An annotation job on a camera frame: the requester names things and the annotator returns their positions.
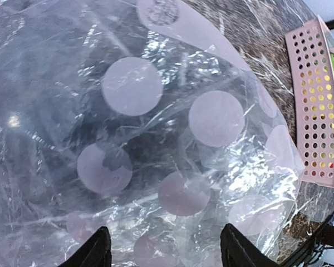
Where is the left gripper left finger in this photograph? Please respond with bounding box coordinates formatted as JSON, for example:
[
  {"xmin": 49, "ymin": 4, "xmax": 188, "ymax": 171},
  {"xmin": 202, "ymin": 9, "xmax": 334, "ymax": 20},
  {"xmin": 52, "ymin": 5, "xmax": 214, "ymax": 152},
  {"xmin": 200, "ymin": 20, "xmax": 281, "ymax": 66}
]
[{"xmin": 60, "ymin": 226, "xmax": 112, "ymax": 267}]

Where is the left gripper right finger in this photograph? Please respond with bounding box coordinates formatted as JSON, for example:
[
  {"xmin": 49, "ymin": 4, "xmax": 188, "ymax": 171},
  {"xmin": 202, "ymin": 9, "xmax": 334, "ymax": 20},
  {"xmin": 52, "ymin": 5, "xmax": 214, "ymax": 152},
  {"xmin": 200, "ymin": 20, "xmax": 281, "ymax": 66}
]
[{"xmin": 220, "ymin": 224, "xmax": 278, "ymax": 267}]

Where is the clear polka dot zip bag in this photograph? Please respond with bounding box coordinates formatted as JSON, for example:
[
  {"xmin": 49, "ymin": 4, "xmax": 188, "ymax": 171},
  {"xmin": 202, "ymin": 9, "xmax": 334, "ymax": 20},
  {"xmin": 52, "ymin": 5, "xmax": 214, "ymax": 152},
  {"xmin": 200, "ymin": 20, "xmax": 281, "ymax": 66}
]
[{"xmin": 0, "ymin": 1, "xmax": 303, "ymax": 266}]

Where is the pink perforated plastic basket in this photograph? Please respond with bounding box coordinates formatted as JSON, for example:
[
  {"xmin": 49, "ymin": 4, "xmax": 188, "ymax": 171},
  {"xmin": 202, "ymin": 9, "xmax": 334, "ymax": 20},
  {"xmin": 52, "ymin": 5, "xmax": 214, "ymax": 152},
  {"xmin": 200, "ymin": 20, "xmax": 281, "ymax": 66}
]
[{"xmin": 285, "ymin": 17, "xmax": 334, "ymax": 189}]

